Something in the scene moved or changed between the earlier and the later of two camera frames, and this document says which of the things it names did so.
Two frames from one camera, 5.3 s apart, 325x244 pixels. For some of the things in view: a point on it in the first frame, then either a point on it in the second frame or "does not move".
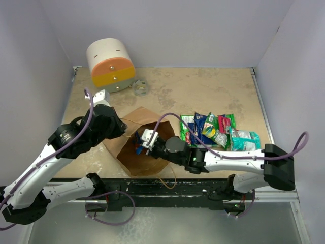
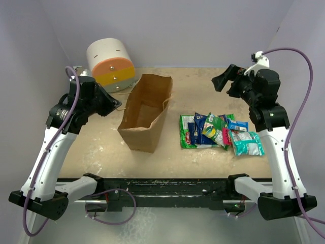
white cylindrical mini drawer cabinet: x=112 y=69 does not move
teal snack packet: x=243 y=141 does not move
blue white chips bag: x=197 y=128 does not move
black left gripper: x=120 y=128 → x=111 y=103
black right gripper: x=152 y=153 → x=234 y=72
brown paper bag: x=123 y=150 → x=145 y=111
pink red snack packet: x=224 y=123 → x=226 y=139
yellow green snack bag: x=211 y=130 does not move
